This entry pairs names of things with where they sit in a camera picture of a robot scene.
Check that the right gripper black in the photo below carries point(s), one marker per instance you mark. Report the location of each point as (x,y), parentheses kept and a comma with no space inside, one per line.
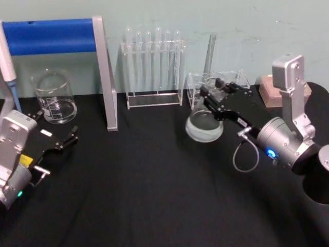
(246,110)

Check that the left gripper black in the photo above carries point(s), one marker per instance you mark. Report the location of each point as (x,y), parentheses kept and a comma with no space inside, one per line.
(47,141)

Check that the glass conical flask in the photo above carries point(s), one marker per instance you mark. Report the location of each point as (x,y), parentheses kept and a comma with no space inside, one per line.
(203,128)

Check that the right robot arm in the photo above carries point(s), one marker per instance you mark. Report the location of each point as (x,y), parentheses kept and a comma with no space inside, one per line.
(277,136)

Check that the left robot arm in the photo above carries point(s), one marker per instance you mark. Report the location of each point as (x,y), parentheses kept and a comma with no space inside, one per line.
(13,136)

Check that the glass beaker with scale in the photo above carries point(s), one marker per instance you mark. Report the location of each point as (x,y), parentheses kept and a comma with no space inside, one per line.
(55,103)

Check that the clear acrylic stand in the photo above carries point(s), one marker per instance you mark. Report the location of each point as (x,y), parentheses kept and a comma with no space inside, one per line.
(191,87)

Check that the tall clear glass tube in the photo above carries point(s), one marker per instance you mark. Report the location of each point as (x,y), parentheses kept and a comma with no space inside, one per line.
(210,56)

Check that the pink rectangular block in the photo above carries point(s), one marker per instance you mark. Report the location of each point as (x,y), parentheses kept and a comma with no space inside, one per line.
(267,92)

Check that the clear acrylic test tube rack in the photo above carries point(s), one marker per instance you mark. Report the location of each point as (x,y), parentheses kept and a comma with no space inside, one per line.
(154,100)

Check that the blue and grey pipette stand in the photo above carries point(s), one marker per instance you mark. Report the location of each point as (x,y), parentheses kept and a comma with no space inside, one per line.
(108,77)

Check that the grey pipette with blue tip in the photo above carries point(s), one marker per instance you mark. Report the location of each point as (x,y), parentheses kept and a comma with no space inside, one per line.
(9,67)

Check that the clear glass test tube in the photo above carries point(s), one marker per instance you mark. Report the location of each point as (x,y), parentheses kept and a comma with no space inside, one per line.
(138,43)
(127,38)

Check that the black table cloth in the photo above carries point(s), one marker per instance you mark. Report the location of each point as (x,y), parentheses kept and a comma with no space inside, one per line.
(154,185)

